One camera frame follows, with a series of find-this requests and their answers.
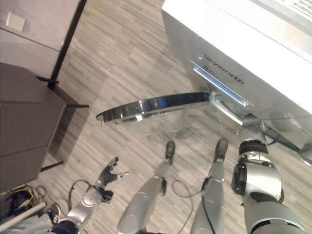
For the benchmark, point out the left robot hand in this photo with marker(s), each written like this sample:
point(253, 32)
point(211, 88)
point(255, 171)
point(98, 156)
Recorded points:
point(107, 174)

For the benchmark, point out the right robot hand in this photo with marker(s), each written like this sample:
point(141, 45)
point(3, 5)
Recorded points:
point(252, 129)

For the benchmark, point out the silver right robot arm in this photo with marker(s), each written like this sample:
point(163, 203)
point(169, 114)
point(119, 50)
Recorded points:
point(260, 185)

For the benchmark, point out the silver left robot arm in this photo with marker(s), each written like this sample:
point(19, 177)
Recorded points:
point(85, 204)

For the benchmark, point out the round chrome washer door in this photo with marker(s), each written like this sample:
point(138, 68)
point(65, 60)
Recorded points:
point(156, 103)

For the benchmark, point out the silver left robot leg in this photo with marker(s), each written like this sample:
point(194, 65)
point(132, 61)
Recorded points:
point(146, 195)

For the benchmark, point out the silver robot leg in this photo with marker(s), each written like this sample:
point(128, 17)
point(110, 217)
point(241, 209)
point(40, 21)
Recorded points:
point(146, 195)
point(212, 190)

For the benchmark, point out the person's shoe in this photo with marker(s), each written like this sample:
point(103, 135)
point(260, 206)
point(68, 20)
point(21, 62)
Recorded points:
point(54, 213)

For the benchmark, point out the silver right robot leg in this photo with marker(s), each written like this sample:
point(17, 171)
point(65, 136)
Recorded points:
point(212, 190)

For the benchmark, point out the silver front-load washing machine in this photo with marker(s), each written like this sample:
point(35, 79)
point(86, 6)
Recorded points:
point(243, 48)

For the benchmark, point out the grey metal pole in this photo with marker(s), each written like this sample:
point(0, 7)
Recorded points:
point(22, 215)

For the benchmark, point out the person's leg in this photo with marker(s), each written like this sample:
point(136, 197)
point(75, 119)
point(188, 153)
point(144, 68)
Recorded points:
point(26, 225)

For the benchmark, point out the grey low cabinet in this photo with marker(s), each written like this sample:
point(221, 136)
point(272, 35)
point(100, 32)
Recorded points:
point(26, 117)

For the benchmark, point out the black metal frame post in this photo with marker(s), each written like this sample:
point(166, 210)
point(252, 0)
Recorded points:
point(64, 46)

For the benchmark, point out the white wall socket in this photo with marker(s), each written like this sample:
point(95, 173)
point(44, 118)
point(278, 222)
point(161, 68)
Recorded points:
point(15, 22)

